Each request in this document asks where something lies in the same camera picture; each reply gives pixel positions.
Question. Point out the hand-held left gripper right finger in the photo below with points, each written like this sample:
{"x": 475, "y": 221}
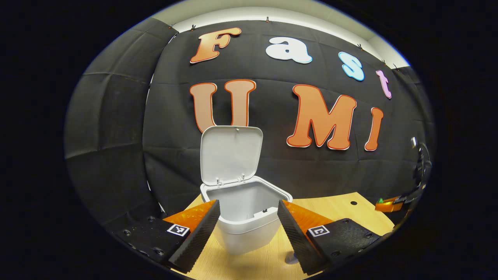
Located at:
{"x": 293, "y": 237}

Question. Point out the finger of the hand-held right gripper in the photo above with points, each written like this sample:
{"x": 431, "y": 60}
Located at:
{"x": 389, "y": 205}

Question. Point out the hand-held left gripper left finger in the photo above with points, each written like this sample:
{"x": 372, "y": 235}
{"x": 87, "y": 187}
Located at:
{"x": 198, "y": 237}

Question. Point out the blue pop can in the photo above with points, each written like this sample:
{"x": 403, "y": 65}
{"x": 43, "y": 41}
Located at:
{"x": 291, "y": 259}

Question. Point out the white desktop garbage bin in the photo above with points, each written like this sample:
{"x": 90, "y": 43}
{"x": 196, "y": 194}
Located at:
{"x": 233, "y": 155}

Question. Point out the wooden desktop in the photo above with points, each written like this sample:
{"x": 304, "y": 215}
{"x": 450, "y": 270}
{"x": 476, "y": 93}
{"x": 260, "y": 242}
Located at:
{"x": 350, "y": 217}

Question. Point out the black backdrop cloth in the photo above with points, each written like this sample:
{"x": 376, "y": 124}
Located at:
{"x": 311, "y": 171}

